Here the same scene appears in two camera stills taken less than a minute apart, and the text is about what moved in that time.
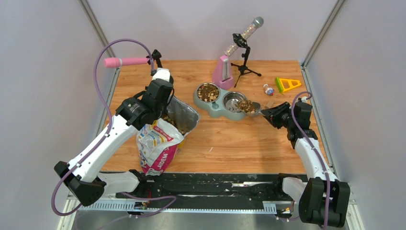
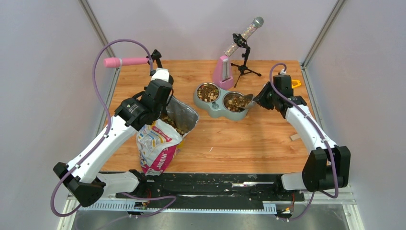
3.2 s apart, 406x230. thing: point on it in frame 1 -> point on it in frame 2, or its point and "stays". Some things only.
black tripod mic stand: x=242 y=42 stays
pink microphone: x=112 y=62 stays
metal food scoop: x=252 y=109 -> x=248 y=100
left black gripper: x=164 y=106 stays
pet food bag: x=159 y=142 stays
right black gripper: x=272 y=114 -> x=260 y=98
